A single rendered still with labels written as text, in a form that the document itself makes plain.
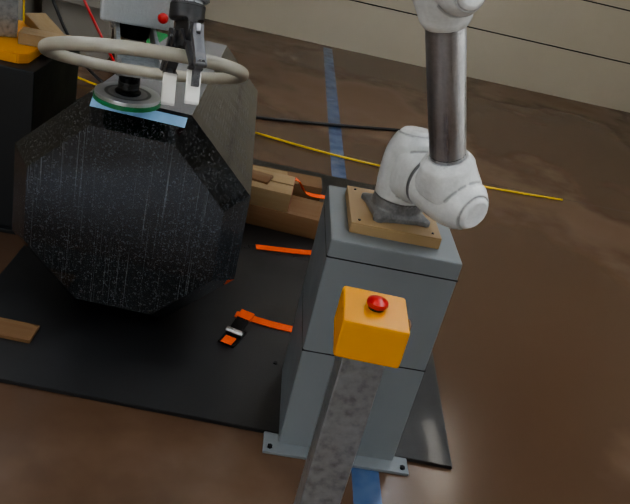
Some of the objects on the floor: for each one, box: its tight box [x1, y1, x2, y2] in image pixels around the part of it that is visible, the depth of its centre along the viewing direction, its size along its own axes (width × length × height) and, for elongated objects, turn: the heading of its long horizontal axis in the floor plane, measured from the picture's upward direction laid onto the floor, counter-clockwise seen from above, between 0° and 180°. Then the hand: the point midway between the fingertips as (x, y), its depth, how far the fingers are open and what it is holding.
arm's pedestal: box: [262, 185, 462, 476], centre depth 257 cm, size 50×50×80 cm
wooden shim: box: [0, 313, 40, 343], centre depth 274 cm, size 25×10×2 cm, turn 66°
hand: (179, 99), depth 163 cm, fingers open, 13 cm apart
